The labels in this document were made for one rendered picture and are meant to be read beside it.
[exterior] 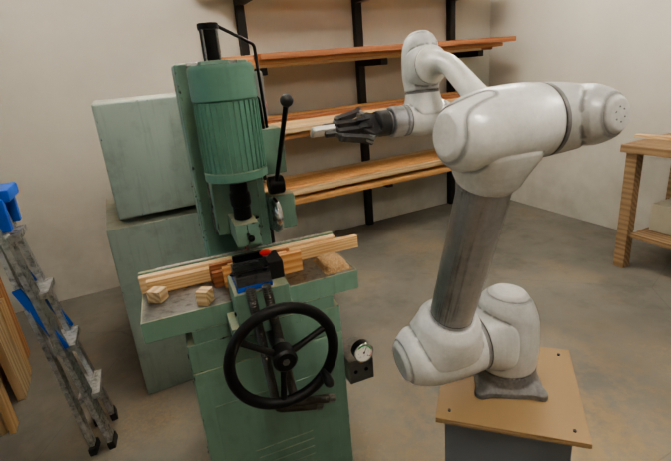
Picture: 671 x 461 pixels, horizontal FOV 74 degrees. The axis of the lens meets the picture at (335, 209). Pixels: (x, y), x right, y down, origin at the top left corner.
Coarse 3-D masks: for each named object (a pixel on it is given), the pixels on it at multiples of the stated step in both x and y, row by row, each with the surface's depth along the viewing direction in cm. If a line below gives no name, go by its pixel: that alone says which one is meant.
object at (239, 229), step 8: (232, 216) 135; (232, 224) 130; (240, 224) 127; (248, 224) 127; (256, 224) 128; (232, 232) 135; (240, 232) 127; (248, 232) 128; (256, 232) 129; (240, 240) 128; (248, 240) 128; (256, 240) 129
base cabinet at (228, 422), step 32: (320, 352) 134; (224, 384) 125; (256, 384) 129; (224, 416) 127; (256, 416) 131; (288, 416) 135; (320, 416) 140; (224, 448) 130; (256, 448) 134; (288, 448) 138; (320, 448) 143
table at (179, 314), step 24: (312, 264) 137; (192, 288) 128; (216, 288) 127; (312, 288) 127; (336, 288) 130; (144, 312) 117; (168, 312) 116; (192, 312) 116; (216, 312) 118; (144, 336) 113; (168, 336) 115
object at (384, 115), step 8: (368, 112) 129; (376, 112) 127; (384, 112) 126; (368, 120) 127; (376, 120) 128; (384, 120) 125; (392, 120) 126; (368, 128) 125; (376, 128) 126; (384, 128) 126; (392, 128) 127; (376, 136) 126
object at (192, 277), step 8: (328, 240) 144; (336, 240) 144; (344, 240) 145; (352, 240) 146; (296, 248) 140; (304, 248) 140; (312, 248) 141; (320, 248) 142; (328, 248) 143; (336, 248) 144; (344, 248) 146; (304, 256) 141; (312, 256) 142; (184, 272) 129; (192, 272) 129; (200, 272) 130; (208, 272) 131; (152, 280) 126; (160, 280) 126; (168, 280) 127; (176, 280) 128; (184, 280) 129; (192, 280) 130; (200, 280) 130; (208, 280) 131; (168, 288) 128; (176, 288) 128
